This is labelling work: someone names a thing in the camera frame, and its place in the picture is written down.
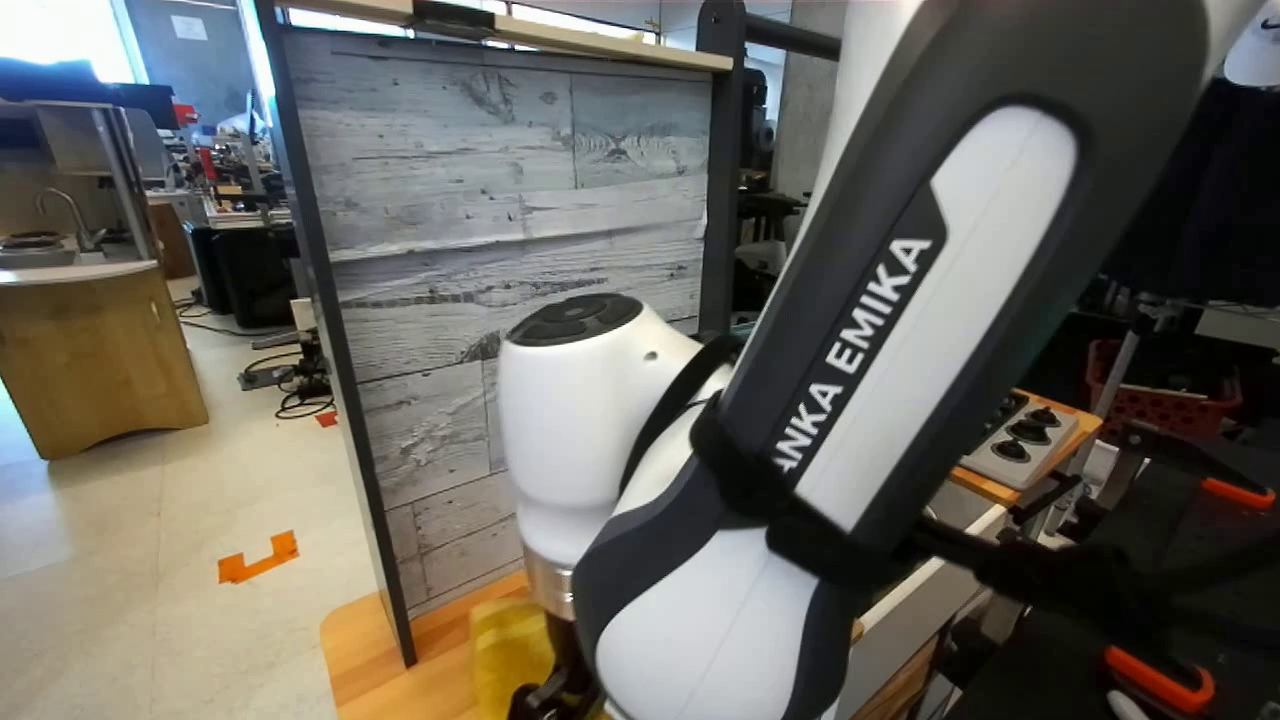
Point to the red plastic basket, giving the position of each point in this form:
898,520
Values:
1174,402

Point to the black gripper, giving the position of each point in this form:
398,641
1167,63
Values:
555,702

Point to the white sink unit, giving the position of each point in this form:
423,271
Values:
923,602

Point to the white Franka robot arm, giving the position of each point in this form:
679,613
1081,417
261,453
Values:
932,332

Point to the grey wood-plank panel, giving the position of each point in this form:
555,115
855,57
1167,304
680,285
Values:
506,202

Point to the toy stove top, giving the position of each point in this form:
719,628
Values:
1027,445

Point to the black metal frame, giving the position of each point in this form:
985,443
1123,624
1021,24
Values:
722,202

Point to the black perforated board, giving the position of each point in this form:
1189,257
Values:
1174,602

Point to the wooden shelf board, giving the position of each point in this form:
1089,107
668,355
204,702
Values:
562,35

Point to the wooden cabinet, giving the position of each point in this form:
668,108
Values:
94,363

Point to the black storage bins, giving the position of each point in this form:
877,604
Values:
246,272

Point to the yellow towel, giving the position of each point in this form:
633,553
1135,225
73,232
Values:
512,653

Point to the black jacket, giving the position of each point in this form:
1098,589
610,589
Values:
1202,202

